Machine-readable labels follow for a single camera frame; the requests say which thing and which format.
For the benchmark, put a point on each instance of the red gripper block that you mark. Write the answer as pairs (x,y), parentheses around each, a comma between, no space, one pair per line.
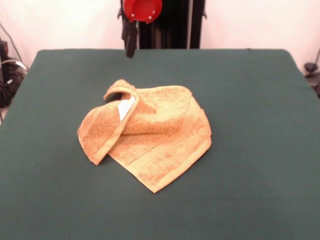
(142,10)

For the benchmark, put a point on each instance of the orange terry towel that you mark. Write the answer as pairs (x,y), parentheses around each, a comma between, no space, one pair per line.
(162,130)

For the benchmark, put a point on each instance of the dark green table cloth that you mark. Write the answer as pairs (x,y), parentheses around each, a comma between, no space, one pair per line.
(75,200)

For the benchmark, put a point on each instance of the small black power adapter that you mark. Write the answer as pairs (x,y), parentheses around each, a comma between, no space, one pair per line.
(310,67)

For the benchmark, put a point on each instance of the black robot pedestal stand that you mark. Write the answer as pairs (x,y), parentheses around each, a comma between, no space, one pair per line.
(175,30)

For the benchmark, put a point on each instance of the black power strip red switch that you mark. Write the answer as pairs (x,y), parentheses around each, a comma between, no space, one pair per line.
(3,47)

